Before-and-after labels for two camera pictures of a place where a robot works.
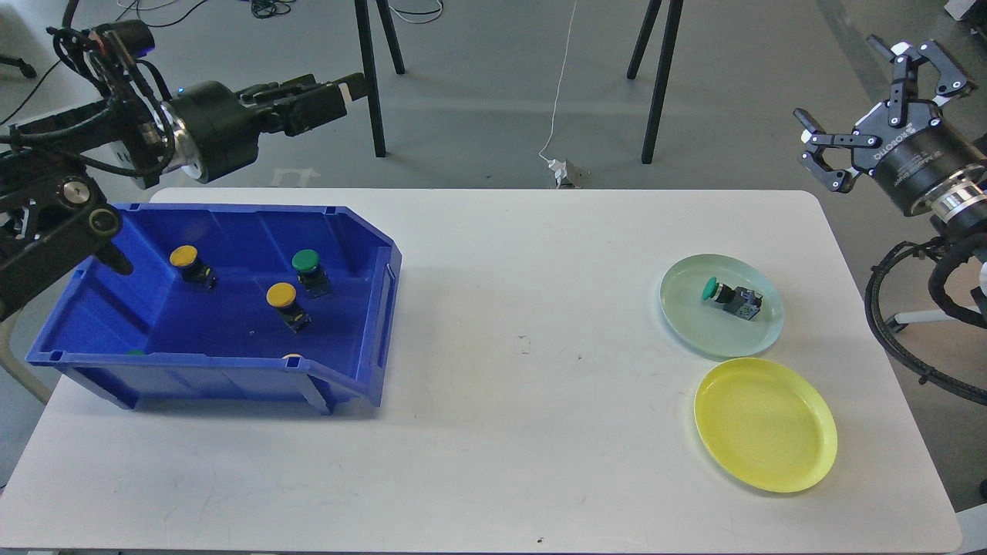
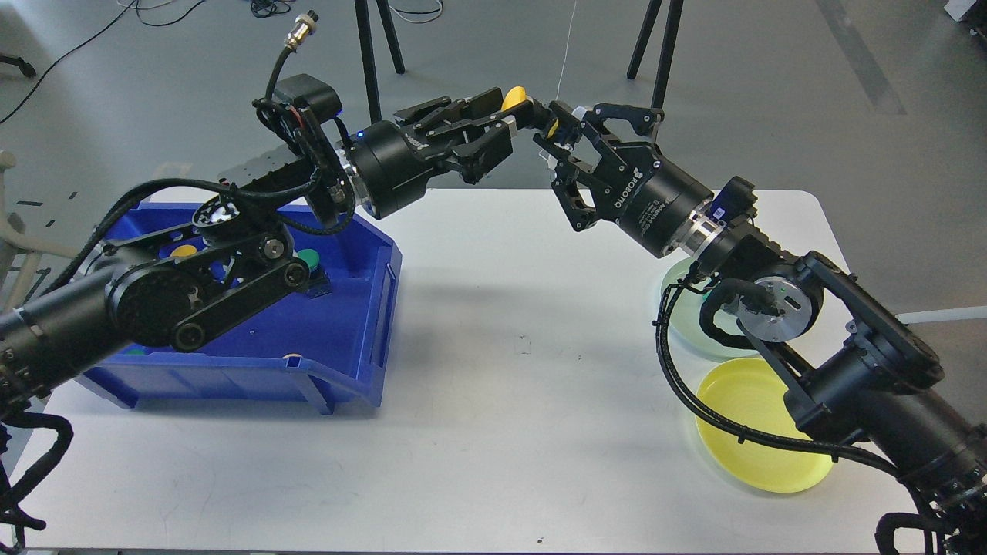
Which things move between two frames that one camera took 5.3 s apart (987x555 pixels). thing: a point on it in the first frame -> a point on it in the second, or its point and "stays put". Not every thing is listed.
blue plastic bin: [230, 299] stays put
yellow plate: [767, 422] stays put
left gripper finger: [299, 112] -> [478, 156]
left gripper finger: [269, 91] -> [470, 106]
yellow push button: [282, 295] -> [517, 94]
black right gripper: [914, 155] -> [650, 198]
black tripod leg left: [362, 9] stays put
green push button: [310, 274] stays put
